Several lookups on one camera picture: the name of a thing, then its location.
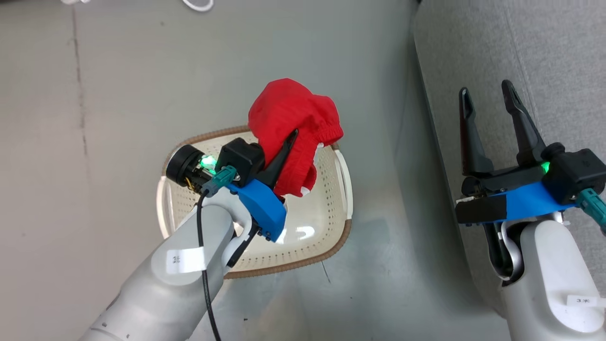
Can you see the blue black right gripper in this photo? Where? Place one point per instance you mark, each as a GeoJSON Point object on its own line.
{"type": "Point", "coordinates": [521, 199]}

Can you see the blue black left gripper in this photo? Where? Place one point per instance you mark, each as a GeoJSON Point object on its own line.
{"type": "Point", "coordinates": [265, 208]}

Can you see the red cloth garment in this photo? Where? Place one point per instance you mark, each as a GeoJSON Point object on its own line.
{"type": "Point", "coordinates": [289, 109]}

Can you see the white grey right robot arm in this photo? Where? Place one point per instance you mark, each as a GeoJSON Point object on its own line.
{"type": "Point", "coordinates": [549, 284]}

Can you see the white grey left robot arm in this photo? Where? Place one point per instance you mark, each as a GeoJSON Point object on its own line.
{"type": "Point", "coordinates": [156, 293]}

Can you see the cream perforated laundry basket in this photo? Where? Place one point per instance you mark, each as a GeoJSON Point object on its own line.
{"type": "Point", "coordinates": [312, 213]}

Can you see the white paper label sticker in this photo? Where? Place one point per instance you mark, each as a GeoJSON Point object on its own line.
{"type": "Point", "coordinates": [184, 260]}
{"type": "Point", "coordinates": [584, 300]}

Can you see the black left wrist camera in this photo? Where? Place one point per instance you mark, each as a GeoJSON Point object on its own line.
{"type": "Point", "coordinates": [241, 158]}

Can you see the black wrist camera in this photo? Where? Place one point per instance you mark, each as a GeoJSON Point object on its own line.
{"type": "Point", "coordinates": [241, 158]}
{"type": "Point", "coordinates": [577, 175]}

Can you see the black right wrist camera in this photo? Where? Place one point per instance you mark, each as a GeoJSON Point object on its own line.
{"type": "Point", "coordinates": [577, 175]}

